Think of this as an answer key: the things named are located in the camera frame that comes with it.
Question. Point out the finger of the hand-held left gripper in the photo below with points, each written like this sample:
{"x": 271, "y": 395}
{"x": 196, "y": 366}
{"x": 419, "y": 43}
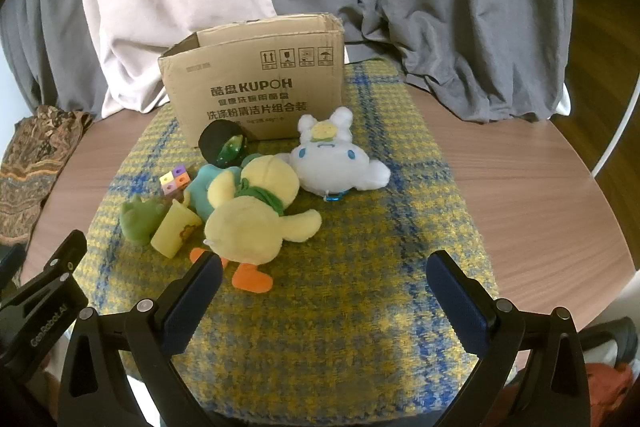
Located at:
{"x": 67, "y": 254}

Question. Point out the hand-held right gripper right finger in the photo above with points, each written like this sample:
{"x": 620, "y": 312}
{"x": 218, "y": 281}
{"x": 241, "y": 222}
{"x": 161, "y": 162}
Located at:
{"x": 457, "y": 302}

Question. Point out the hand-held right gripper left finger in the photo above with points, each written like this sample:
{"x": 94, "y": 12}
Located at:
{"x": 192, "y": 302}

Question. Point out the green frog toy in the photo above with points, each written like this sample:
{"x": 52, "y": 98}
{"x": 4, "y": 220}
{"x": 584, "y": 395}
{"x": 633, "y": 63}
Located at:
{"x": 137, "y": 222}

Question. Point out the yellow duck plush toy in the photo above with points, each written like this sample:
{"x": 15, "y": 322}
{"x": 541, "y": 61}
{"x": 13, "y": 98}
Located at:
{"x": 250, "y": 227}

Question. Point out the teal star plush cushion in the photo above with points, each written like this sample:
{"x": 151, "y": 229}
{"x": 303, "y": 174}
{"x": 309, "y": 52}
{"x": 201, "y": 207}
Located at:
{"x": 200, "y": 197}

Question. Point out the white bunny plush toy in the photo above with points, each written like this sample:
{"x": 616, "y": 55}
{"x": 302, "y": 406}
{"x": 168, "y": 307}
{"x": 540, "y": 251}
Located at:
{"x": 325, "y": 157}

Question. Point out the printed cardboard box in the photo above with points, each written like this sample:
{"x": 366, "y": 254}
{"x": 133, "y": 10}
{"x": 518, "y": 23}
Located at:
{"x": 240, "y": 72}

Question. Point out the yellow cup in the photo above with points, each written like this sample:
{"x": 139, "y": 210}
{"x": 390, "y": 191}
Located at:
{"x": 172, "y": 232}

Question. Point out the yellow blue checked mat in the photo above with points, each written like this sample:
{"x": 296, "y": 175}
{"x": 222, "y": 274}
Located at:
{"x": 375, "y": 257}

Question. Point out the brown patterned cloth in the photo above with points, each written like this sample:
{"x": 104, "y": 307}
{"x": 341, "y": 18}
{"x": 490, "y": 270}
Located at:
{"x": 30, "y": 167}

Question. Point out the small multicoloured cube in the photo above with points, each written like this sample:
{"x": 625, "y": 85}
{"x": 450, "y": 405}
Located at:
{"x": 175, "y": 181}

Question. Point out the black grey object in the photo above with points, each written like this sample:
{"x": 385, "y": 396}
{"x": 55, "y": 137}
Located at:
{"x": 615, "y": 337}

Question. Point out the black round toy green spikes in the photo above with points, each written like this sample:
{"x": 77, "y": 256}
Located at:
{"x": 215, "y": 139}

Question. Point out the orange cloth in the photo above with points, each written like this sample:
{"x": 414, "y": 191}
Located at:
{"x": 610, "y": 392}

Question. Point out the white hoop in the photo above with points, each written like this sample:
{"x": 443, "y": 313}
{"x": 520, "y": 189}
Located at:
{"x": 615, "y": 141}

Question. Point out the white sheet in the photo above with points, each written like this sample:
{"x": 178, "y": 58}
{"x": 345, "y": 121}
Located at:
{"x": 561, "y": 99}

